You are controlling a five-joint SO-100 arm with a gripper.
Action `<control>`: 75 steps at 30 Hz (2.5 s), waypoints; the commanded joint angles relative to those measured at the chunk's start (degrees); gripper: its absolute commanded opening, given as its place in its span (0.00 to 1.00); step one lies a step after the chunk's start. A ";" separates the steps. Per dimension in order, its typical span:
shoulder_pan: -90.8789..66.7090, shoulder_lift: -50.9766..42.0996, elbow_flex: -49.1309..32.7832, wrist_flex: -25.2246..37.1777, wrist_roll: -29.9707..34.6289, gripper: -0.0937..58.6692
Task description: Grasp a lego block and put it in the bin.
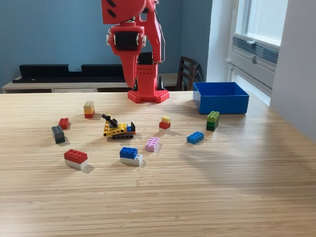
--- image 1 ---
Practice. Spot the tan yellow red brick stack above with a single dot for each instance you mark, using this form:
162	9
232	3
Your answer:
89	108

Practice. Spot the green brick stack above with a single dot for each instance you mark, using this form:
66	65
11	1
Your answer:
212	121

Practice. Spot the blue plastic bin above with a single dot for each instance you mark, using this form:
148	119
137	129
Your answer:
222	105

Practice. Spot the black table clamp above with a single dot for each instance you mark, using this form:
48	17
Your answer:
160	85
135	86

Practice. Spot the pale wooden sideboard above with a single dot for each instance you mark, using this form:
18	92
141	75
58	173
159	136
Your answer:
74	86

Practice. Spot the dark wooden chair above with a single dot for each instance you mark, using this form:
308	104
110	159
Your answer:
187	71

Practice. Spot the yellow toy digger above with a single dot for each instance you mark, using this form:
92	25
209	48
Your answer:
118	129

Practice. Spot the yellow red white brick stack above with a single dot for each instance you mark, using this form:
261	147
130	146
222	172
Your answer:
164	125

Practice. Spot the small red brick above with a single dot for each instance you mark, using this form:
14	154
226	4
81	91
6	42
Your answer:
63	123

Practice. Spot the pink brick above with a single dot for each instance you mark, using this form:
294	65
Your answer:
151	144

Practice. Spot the blue and white brick stack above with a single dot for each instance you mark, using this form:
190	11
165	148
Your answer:
128	154

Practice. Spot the grey and dark brick stack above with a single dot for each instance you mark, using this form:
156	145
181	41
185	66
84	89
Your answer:
58	135

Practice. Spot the red and white brick stack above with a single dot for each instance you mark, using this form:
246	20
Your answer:
75	158

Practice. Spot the grey window vent grille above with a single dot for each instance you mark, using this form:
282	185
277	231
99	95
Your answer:
261	50

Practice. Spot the white window frame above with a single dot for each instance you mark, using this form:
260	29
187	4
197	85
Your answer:
247	74

